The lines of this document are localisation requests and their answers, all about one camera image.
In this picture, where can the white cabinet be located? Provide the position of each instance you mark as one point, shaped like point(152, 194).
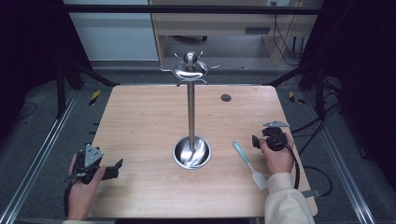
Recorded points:
point(115, 37)

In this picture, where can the yellow clamp right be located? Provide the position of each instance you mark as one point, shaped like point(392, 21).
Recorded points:
point(294, 98)

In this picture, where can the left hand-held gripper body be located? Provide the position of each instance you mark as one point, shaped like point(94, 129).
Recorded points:
point(91, 155)

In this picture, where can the yellow clamp left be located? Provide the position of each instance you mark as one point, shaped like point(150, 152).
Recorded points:
point(95, 97)

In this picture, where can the steel utensil hanging stand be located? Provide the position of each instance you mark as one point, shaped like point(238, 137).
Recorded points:
point(190, 109)

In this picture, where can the light wooden desk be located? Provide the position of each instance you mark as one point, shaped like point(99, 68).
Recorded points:
point(218, 23)

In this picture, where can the yellow clamp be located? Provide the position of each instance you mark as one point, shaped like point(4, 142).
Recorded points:
point(95, 97)
point(294, 98)

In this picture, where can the person's left hand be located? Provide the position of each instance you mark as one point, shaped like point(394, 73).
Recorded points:
point(81, 194)

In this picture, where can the person's right hand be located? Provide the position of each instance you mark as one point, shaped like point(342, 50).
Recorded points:
point(280, 161)

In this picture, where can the black metal frame leg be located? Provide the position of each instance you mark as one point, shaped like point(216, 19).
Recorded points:
point(60, 90)
point(319, 90)

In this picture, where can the grey table grommet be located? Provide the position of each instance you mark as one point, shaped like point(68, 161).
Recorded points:
point(226, 98)

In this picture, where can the black horizontal frame bar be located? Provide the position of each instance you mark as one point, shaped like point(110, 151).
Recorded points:
point(193, 10)

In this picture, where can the aluminium floor rail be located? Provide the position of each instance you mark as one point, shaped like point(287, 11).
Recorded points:
point(40, 149)
point(339, 159)

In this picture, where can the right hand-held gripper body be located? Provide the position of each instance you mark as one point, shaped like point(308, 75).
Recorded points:
point(275, 138)

